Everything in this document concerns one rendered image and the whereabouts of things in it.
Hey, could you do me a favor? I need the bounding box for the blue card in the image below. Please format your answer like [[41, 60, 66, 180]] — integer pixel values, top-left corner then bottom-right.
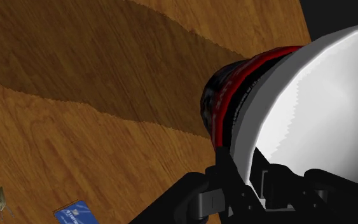
[[53, 200, 100, 224]]

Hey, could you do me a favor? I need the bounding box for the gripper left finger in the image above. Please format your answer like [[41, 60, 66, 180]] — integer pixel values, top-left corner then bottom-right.
[[128, 147, 261, 224]]

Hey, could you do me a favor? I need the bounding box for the white bowl with red-black outside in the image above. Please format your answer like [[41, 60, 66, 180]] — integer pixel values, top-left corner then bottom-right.
[[199, 20, 358, 199]]

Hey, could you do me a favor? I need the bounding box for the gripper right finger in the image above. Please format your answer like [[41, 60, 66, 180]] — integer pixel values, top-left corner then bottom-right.
[[249, 147, 358, 224]]

